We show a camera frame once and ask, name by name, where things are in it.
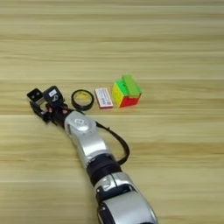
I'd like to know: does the black box with white label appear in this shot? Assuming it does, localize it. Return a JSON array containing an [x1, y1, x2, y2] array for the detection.
[[43, 85, 64, 104]]

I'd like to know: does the colourful puzzle cube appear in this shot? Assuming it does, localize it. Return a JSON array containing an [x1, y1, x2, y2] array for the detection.
[[111, 78, 143, 109]]

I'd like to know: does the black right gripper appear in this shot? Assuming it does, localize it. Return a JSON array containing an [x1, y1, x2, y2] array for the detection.
[[29, 100, 73, 128]]

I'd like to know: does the white and red small box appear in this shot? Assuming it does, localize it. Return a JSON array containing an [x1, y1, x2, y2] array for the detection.
[[94, 87, 114, 109]]

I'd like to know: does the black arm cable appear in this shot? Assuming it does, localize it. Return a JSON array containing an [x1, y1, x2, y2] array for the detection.
[[95, 122, 131, 165]]

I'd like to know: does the small black and white cube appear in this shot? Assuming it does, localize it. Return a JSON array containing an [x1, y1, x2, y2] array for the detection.
[[26, 87, 44, 103]]

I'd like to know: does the black tape roll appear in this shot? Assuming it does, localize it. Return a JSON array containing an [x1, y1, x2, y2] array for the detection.
[[71, 89, 95, 112]]

